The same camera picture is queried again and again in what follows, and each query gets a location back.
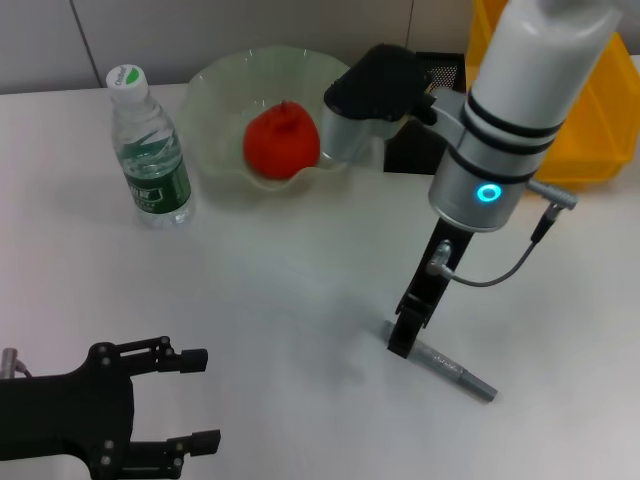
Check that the clear green-label water bottle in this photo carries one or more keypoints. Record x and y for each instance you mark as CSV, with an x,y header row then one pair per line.
x,y
150,150

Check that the yellow plastic bin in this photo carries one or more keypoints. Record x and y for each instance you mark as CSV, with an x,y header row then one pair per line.
x,y
590,130

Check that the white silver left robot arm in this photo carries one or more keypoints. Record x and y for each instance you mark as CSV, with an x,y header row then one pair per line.
x,y
10,362

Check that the red-orange orange fruit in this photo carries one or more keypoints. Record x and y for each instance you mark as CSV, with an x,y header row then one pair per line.
x,y
280,145

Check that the black mesh pen holder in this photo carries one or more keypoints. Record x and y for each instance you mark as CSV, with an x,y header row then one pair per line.
x,y
415,150

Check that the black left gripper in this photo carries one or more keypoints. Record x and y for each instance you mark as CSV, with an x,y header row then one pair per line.
x,y
65,415

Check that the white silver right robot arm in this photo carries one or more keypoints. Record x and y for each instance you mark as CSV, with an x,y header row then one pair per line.
x,y
520,90

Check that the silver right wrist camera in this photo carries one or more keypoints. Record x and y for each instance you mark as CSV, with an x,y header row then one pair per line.
x,y
380,85

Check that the grey marker pen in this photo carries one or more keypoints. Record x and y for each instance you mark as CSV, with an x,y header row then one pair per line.
x,y
450,367

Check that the pale green wavy glass bowl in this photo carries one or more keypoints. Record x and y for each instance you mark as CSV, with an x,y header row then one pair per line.
x,y
210,100

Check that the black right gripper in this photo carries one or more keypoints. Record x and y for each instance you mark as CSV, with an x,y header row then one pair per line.
x,y
432,285

